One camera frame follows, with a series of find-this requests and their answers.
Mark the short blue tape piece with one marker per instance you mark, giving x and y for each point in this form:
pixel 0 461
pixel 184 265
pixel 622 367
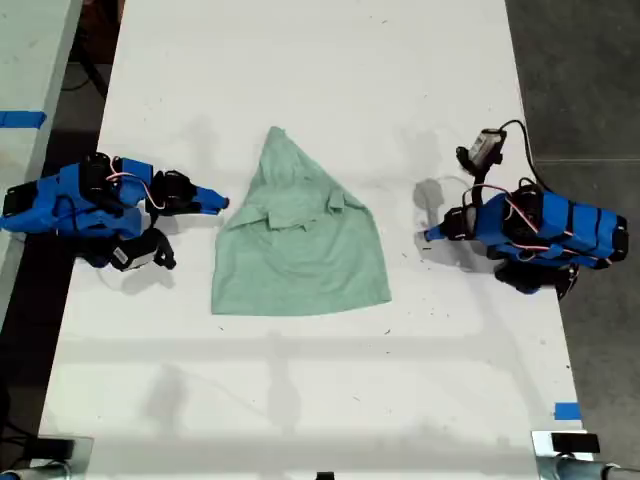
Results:
pixel 567 411

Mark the silver metal bracket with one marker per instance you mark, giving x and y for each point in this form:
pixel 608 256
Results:
pixel 541 442
pixel 84 450

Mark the black silver camera box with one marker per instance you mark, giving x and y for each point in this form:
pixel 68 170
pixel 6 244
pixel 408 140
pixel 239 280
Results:
pixel 131 255
pixel 482 147

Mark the pale side table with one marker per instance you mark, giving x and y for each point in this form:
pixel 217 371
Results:
pixel 25 50

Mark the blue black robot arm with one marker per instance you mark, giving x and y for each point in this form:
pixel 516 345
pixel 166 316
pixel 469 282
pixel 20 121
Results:
pixel 65 205
pixel 570 225

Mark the small black box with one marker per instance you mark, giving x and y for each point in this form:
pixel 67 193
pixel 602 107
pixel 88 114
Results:
pixel 575 443
pixel 55 448

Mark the black camera stalk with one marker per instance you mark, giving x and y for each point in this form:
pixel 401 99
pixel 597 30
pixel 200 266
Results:
pixel 479 182
pixel 164 250

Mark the small black clip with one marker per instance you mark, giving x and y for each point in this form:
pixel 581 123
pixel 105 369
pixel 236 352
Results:
pixel 325 476

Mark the pale green T-shirt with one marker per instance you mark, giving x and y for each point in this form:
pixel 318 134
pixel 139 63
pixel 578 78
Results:
pixel 300 260

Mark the long blue tape strip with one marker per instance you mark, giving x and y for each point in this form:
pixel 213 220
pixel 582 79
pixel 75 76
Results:
pixel 22 119

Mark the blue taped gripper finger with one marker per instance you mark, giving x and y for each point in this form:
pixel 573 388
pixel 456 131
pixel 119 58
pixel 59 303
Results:
pixel 442 228
pixel 442 236
pixel 210 195
pixel 210 206

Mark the grey metal tube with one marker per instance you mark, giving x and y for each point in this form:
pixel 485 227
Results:
pixel 35 472
pixel 575 470

